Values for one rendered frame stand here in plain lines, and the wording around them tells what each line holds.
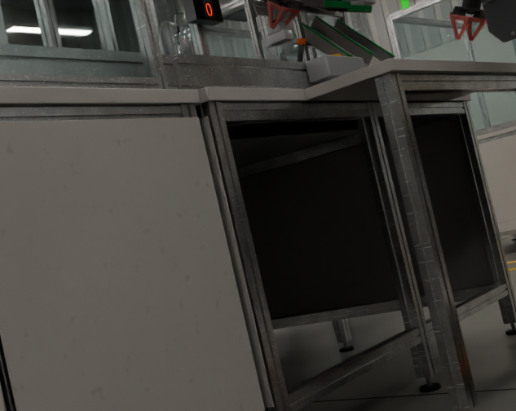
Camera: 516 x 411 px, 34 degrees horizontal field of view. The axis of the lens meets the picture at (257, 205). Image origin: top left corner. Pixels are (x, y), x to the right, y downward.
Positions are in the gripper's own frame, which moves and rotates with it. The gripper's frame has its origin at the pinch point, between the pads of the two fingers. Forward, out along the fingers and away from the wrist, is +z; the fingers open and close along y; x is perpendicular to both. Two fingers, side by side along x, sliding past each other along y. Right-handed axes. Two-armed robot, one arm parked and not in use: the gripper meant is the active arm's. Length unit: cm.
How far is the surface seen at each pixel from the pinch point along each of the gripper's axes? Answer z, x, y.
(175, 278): 37, 59, 94
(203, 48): 11.6, -8.8, 19.7
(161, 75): 6, 31, 82
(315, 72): 4.1, 28.7, 18.5
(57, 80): 8, 33, 111
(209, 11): 1.0, -11.6, 18.5
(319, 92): 5, 42, 35
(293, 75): 5.9, 26.9, 25.3
